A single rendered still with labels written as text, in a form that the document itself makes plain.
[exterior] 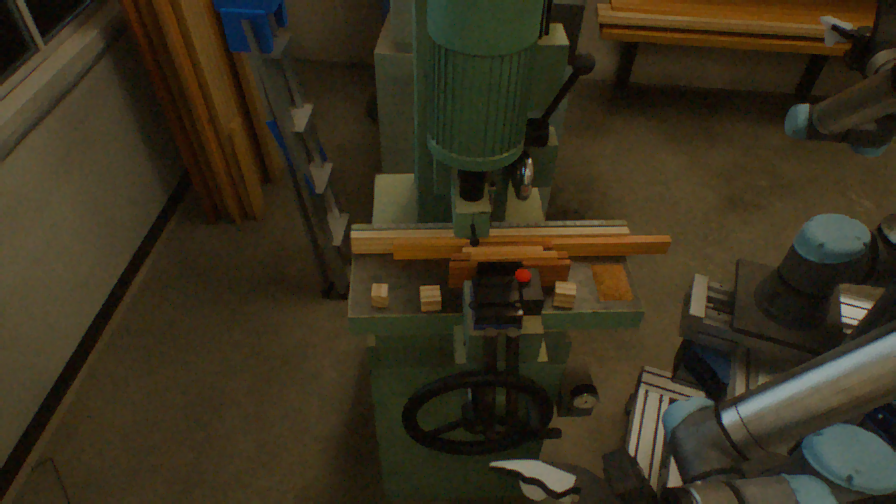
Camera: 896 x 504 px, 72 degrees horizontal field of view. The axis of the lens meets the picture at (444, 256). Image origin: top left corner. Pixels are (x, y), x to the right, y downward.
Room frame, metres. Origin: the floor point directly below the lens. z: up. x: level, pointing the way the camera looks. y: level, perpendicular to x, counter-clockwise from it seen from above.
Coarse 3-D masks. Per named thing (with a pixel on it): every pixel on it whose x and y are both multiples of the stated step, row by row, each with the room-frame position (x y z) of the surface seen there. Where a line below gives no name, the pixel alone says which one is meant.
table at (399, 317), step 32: (352, 256) 0.92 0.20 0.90; (384, 256) 0.92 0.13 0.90; (576, 256) 0.94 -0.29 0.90; (608, 256) 0.94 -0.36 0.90; (352, 288) 0.83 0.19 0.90; (416, 288) 0.83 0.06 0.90; (448, 288) 0.84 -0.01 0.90; (544, 288) 0.84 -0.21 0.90; (576, 288) 0.85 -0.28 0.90; (352, 320) 0.75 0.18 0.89; (384, 320) 0.76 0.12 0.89; (416, 320) 0.76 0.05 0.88; (448, 320) 0.77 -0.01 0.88; (544, 320) 0.78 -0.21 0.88; (576, 320) 0.78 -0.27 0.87; (608, 320) 0.79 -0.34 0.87; (640, 320) 0.79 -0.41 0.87; (544, 352) 0.71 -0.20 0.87
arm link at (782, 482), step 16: (736, 480) 0.29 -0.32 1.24; (752, 480) 0.29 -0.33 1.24; (768, 480) 0.29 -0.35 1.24; (784, 480) 0.29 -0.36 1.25; (800, 480) 0.29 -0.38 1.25; (816, 480) 0.29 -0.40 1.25; (736, 496) 0.27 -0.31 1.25; (752, 496) 0.27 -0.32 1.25; (768, 496) 0.27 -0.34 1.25; (784, 496) 0.27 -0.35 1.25; (800, 496) 0.27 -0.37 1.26; (816, 496) 0.27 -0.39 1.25; (832, 496) 0.27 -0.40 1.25
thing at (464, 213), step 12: (456, 180) 0.98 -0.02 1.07; (456, 192) 0.94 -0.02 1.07; (456, 204) 0.91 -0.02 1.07; (468, 204) 0.91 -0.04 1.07; (480, 204) 0.91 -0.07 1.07; (456, 216) 0.88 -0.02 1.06; (468, 216) 0.88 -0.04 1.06; (480, 216) 0.89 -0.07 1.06; (456, 228) 0.88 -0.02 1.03; (468, 228) 0.88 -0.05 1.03; (480, 228) 0.89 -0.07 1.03
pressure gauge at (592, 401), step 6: (582, 384) 0.75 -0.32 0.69; (588, 384) 0.75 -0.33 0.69; (576, 390) 0.74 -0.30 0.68; (582, 390) 0.74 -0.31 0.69; (588, 390) 0.73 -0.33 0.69; (594, 390) 0.74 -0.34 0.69; (576, 396) 0.73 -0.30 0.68; (582, 396) 0.73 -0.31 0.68; (588, 396) 0.73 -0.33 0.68; (594, 396) 0.73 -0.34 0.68; (576, 402) 0.72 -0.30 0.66; (582, 402) 0.73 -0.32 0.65; (588, 402) 0.73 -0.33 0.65; (594, 402) 0.73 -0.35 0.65; (582, 408) 0.72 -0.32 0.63; (588, 408) 0.72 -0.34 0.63
